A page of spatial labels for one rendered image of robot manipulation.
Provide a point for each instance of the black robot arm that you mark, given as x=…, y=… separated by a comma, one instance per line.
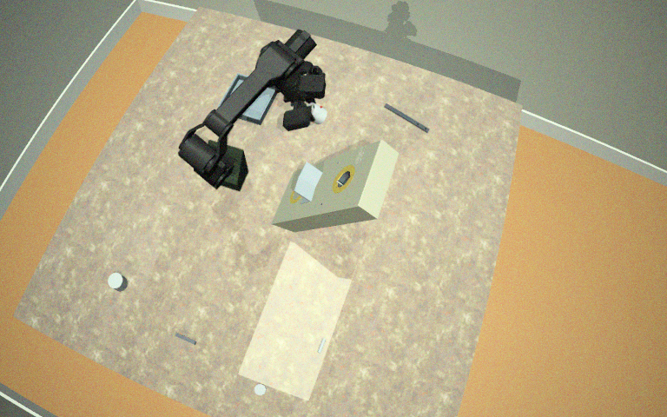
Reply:
x=275, y=66

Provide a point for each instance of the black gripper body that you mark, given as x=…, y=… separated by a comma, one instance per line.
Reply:
x=299, y=117

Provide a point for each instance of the white cylinder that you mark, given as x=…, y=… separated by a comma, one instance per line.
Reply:
x=117, y=282
x=318, y=113

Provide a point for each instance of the pale cream service panel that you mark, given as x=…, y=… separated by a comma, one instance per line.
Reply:
x=351, y=189

